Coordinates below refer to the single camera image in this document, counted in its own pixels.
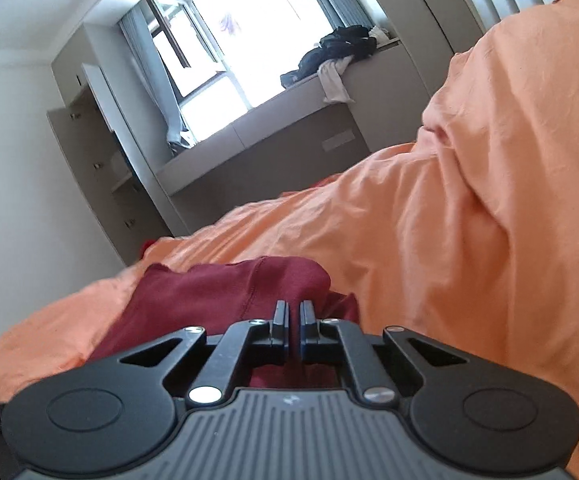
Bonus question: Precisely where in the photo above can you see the white wall outlet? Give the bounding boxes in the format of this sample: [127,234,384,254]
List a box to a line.
[321,130,356,152]

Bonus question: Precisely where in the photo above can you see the grey window bench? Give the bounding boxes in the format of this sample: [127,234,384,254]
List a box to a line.
[156,37,433,238]

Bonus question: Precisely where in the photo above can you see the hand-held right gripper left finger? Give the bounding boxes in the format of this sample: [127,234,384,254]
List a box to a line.
[117,300,290,406]

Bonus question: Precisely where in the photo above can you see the orange blanket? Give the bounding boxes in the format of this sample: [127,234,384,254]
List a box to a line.
[0,0,579,480]

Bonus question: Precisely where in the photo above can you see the grey open wardrobe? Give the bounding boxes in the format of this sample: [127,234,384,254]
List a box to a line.
[46,62,180,267]

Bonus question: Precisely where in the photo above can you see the pile of dark clothes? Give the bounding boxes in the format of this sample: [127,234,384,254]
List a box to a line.
[280,25,379,88]

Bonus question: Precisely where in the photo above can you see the white hanging cloth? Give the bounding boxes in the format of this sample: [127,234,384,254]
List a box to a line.
[317,58,356,105]

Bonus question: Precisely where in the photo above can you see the dark red garment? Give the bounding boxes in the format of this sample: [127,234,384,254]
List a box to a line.
[87,256,361,391]

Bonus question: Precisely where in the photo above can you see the large window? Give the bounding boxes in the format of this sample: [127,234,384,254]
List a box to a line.
[142,0,340,143]

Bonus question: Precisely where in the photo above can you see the purple hanging cloth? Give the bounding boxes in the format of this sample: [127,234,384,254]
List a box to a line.
[218,14,244,37]

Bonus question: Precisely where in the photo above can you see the long grey-blue curtain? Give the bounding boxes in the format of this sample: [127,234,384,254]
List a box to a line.
[118,6,194,153]

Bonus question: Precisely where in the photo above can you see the tall grey closed wardrobe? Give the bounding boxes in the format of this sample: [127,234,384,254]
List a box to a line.
[349,0,486,101]

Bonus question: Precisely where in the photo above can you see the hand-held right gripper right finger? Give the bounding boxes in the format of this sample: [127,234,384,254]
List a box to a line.
[297,300,470,406]

